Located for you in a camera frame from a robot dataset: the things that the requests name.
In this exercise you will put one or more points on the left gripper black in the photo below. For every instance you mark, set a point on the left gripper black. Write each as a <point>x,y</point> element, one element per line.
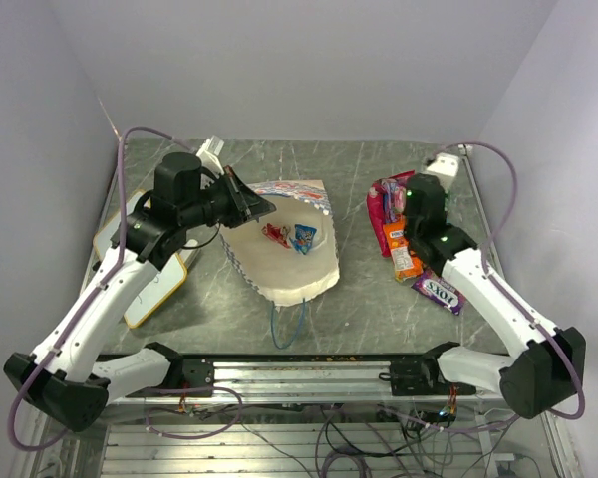
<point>245,203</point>

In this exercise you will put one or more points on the blue checkered paper bag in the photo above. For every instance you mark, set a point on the blue checkered paper bag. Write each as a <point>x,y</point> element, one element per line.
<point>289,256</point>

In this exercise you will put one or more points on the red REAL chips bag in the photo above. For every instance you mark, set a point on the red REAL chips bag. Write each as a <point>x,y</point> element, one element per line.
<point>374,203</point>

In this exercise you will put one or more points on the green orange Foxs candy bag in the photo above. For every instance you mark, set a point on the green orange Foxs candy bag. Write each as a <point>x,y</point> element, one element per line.
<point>406,264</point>

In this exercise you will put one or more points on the purple Foxs candy bag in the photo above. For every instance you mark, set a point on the purple Foxs candy bag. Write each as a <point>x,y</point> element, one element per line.
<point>394,199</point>
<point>440,292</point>

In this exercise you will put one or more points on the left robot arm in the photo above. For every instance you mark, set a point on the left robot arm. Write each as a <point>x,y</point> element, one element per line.
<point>157,228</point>

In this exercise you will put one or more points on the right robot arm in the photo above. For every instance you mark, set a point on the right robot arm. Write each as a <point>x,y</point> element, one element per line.
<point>544,364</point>

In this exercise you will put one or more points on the red pink candy packet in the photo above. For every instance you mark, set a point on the red pink candy packet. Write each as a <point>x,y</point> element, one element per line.
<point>277,234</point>

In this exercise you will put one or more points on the small blue snack packet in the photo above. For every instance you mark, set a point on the small blue snack packet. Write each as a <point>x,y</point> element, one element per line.
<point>303,238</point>

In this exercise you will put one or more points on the white whiteboard marker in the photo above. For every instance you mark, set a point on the white whiteboard marker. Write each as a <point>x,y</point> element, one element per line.
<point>188,256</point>

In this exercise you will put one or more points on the small yellow-framed whiteboard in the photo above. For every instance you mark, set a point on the small yellow-framed whiteboard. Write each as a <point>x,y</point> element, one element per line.
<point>152,287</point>

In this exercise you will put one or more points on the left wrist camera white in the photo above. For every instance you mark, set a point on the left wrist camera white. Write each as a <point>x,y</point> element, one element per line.
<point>209,154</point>

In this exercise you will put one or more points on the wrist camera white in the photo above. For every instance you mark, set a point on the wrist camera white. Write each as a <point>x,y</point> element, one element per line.
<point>209,154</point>
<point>445,168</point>

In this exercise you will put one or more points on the aluminium frame rail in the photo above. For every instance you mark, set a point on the aluminium frame rail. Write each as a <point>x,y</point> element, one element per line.
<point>299,383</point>

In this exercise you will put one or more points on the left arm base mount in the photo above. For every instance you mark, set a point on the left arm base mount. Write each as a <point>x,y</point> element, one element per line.
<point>195,379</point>

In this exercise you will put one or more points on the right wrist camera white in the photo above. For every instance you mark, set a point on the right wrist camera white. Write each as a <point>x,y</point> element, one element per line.
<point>445,168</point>

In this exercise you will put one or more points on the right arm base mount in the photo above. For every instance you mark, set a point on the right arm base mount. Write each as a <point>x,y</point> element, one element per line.
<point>413,374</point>

